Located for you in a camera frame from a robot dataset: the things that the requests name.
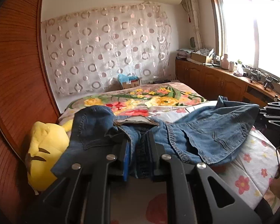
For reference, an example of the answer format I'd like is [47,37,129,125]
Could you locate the bright window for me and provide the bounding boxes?
[211,0,280,79]

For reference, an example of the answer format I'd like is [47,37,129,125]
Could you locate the wooden window cabinet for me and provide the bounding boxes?
[175,59,280,107]

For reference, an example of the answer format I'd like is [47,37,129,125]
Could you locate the yellow plush toy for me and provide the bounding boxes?
[25,119,73,192]

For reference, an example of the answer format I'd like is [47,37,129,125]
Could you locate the floral side curtain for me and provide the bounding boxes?
[185,0,203,50]

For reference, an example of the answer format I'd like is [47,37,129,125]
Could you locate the pink bottle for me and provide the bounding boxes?
[221,54,230,70]

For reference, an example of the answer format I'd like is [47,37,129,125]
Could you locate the pink floral blanket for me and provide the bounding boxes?
[58,82,207,125]

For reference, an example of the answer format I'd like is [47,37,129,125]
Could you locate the blue denim pants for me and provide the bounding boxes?
[51,96,259,178]

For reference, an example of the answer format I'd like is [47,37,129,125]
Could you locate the cardboard box on cabinet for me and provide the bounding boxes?
[191,53,212,63]

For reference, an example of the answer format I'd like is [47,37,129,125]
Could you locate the circle patterned sheer curtain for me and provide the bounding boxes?
[42,2,171,96]

